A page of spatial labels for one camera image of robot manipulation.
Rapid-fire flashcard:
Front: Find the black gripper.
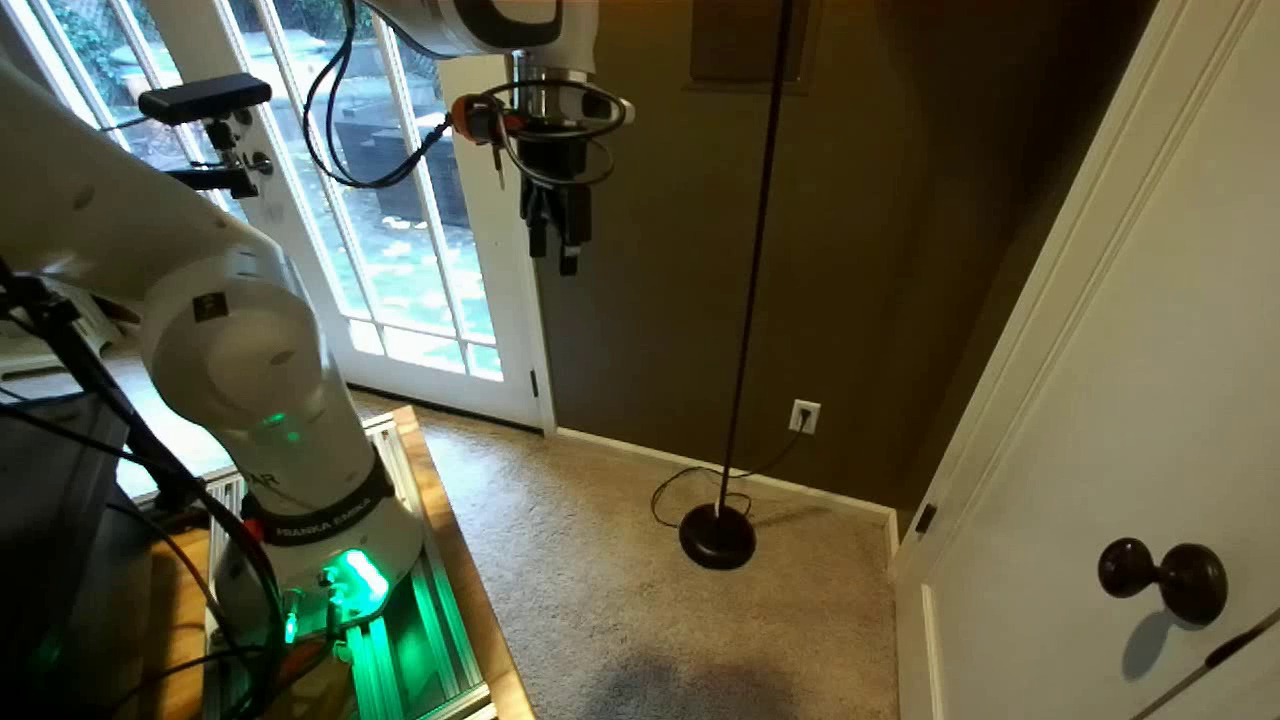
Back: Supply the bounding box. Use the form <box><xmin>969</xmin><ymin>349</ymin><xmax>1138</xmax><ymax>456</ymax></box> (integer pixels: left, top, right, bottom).
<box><xmin>518</xmin><ymin>128</ymin><xmax>592</xmax><ymax>278</ymax></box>

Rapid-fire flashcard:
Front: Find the black camera on stand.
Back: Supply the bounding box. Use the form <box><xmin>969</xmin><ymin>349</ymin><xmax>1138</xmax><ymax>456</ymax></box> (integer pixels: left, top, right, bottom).
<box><xmin>136</xmin><ymin>74</ymin><xmax>271</xmax><ymax>202</ymax></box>

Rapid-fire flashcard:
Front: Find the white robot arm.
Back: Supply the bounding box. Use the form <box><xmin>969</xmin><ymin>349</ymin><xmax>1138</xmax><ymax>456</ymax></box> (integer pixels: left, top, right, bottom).
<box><xmin>0</xmin><ymin>0</ymin><xmax>601</xmax><ymax>622</ymax></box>

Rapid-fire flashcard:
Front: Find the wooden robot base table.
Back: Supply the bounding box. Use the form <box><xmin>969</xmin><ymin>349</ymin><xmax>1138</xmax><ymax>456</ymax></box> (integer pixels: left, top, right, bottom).
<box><xmin>116</xmin><ymin>409</ymin><xmax>536</xmax><ymax>720</ymax></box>

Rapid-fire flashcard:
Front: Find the dark round door knob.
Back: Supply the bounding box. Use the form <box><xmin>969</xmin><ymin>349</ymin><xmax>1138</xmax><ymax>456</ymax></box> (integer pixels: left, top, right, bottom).
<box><xmin>1096</xmin><ymin>538</ymin><xmax>1228</xmax><ymax>627</ymax></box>

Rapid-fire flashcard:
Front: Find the black floor lamp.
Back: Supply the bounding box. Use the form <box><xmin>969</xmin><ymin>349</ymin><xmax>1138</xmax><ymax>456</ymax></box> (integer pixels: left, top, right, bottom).
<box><xmin>678</xmin><ymin>0</ymin><xmax>795</xmax><ymax>573</ymax></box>

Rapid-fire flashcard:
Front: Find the white wall outlet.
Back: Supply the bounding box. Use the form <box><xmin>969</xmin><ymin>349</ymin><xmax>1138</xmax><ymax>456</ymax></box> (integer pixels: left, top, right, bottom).
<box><xmin>789</xmin><ymin>399</ymin><xmax>820</xmax><ymax>436</ymax></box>

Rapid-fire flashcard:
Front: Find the white closet door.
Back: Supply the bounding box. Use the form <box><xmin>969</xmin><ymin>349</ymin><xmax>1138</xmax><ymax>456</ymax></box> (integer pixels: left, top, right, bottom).
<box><xmin>891</xmin><ymin>0</ymin><xmax>1280</xmax><ymax>720</ymax></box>

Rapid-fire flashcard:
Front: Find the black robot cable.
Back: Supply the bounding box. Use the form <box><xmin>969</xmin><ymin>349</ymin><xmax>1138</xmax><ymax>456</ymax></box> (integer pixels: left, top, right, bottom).
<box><xmin>301</xmin><ymin>0</ymin><xmax>464</xmax><ymax>191</ymax></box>

